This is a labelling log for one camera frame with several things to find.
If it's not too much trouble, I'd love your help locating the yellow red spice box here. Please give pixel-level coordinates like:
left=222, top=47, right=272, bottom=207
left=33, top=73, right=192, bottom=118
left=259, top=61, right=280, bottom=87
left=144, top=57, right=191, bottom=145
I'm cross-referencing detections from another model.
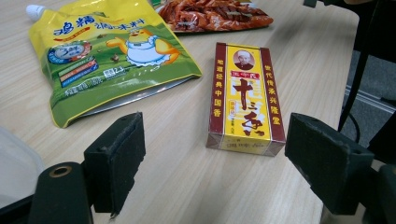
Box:
left=205, top=42, right=287, bottom=157

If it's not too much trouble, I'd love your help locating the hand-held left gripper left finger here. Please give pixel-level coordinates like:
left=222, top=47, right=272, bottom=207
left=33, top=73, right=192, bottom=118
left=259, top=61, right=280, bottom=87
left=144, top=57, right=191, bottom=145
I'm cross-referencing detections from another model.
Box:
left=83, top=111, right=147, bottom=217

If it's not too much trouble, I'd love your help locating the green packet with meat picture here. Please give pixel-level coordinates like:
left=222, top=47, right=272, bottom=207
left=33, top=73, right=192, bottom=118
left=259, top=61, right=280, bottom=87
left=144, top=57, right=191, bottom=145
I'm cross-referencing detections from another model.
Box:
left=155, top=0, right=275, bottom=34

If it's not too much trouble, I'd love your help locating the black floor cable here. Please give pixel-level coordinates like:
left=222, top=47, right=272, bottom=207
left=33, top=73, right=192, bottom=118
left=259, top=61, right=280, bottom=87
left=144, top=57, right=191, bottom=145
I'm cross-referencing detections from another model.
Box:
left=347, top=112, right=362, bottom=145

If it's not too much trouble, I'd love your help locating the black metal stand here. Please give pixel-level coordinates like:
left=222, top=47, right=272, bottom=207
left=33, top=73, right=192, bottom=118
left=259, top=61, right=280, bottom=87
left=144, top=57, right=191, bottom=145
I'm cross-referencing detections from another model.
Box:
left=337, top=0, right=396, bottom=166

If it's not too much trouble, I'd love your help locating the clear plastic container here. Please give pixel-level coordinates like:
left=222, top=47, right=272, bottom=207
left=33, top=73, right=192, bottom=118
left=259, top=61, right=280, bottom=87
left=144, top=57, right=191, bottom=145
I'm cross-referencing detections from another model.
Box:
left=0, top=125, right=46, bottom=209

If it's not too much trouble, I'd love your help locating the yellow green spouted seasoning pouch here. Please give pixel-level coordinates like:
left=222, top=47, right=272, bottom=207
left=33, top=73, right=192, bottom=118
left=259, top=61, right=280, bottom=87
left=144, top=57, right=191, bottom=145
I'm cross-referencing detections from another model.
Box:
left=25, top=0, right=204, bottom=129

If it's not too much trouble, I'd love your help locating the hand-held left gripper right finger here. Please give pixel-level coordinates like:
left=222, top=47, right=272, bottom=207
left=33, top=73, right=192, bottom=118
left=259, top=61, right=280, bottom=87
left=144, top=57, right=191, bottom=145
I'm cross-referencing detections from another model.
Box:
left=284, top=112, right=375, bottom=217

